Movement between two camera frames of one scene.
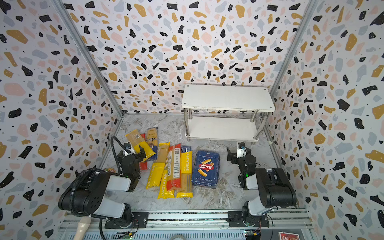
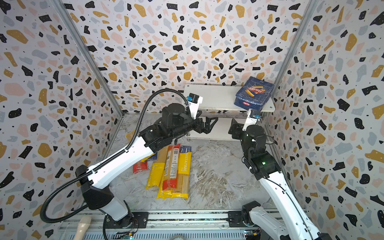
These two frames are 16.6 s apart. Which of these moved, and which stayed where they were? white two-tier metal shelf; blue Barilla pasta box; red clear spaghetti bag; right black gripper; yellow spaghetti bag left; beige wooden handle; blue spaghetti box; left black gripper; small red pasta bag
Moved: right black gripper; blue Barilla pasta box; left black gripper
Stayed: blue spaghetti box; white two-tier metal shelf; small red pasta bag; red clear spaghetti bag; beige wooden handle; yellow spaghetti bag left
